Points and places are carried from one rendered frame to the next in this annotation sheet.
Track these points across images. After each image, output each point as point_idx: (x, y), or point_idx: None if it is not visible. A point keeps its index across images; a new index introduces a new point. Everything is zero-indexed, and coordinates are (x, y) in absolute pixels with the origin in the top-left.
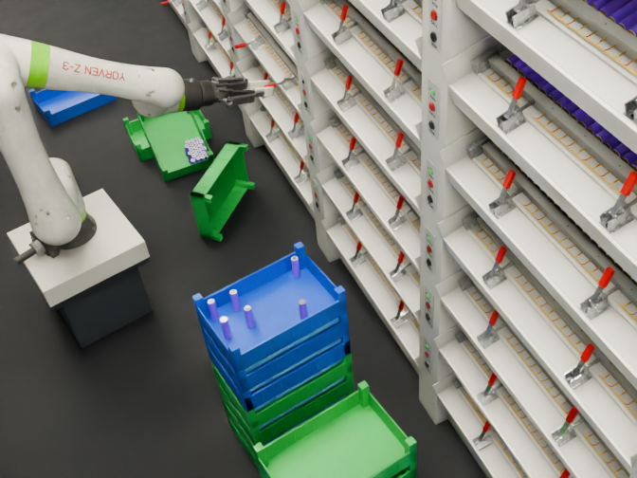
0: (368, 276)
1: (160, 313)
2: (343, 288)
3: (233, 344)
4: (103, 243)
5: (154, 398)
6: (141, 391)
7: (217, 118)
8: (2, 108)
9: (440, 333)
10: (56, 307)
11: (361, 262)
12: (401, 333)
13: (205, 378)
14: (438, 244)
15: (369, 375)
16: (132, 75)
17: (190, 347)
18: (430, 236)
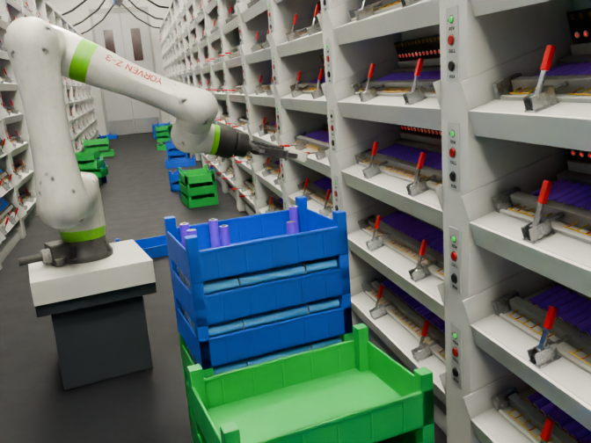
0: (389, 324)
1: (159, 370)
2: (344, 211)
3: (191, 236)
4: (112, 260)
5: (119, 435)
6: (107, 427)
7: None
8: (29, 42)
9: (470, 294)
10: (42, 314)
11: (383, 315)
12: (424, 366)
13: (184, 422)
14: (463, 129)
15: None
16: (169, 82)
17: (178, 396)
18: (454, 129)
